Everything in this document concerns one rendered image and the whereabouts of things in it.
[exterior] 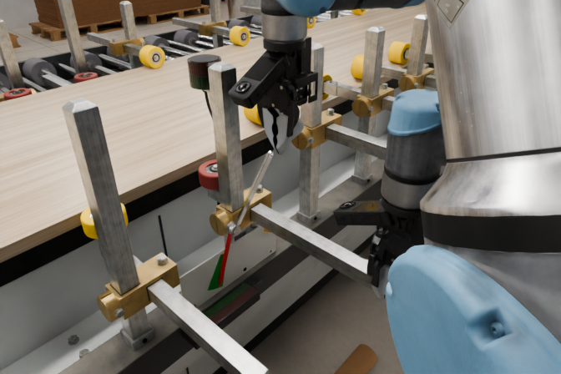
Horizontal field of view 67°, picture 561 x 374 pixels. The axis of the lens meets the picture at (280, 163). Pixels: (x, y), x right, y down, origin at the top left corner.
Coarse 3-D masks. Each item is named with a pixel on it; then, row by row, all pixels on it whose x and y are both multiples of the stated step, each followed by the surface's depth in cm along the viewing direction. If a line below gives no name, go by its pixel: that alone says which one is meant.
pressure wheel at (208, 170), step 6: (210, 162) 96; (216, 162) 96; (204, 168) 94; (210, 168) 95; (216, 168) 94; (204, 174) 92; (210, 174) 92; (216, 174) 92; (204, 180) 92; (210, 180) 91; (216, 180) 91; (204, 186) 93; (210, 186) 92; (216, 186) 92
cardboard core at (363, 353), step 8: (360, 344) 153; (352, 352) 150; (360, 352) 148; (368, 352) 148; (352, 360) 145; (360, 360) 145; (368, 360) 146; (376, 360) 148; (344, 368) 143; (352, 368) 143; (360, 368) 143; (368, 368) 145
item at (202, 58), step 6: (204, 54) 78; (210, 54) 78; (192, 60) 75; (198, 60) 75; (204, 60) 75; (210, 60) 75; (216, 60) 75; (204, 90) 79; (210, 102) 77; (210, 108) 81; (210, 114) 80
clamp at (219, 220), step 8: (248, 192) 92; (264, 192) 92; (256, 200) 89; (264, 200) 91; (216, 208) 88; (224, 208) 87; (240, 208) 87; (248, 208) 88; (216, 216) 85; (224, 216) 85; (232, 216) 85; (248, 216) 89; (216, 224) 86; (224, 224) 84; (240, 224) 88; (248, 224) 90; (216, 232) 87; (224, 232) 85
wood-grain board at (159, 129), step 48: (240, 48) 187; (336, 48) 185; (384, 48) 184; (48, 96) 137; (96, 96) 136; (144, 96) 136; (192, 96) 135; (336, 96) 134; (0, 144) 107; (48, 144) 106; (144, 144) 106; (192, 144) 106; (0, 192) 88; (48, 192) 87; (144, 192) 91; (0, 240) 74
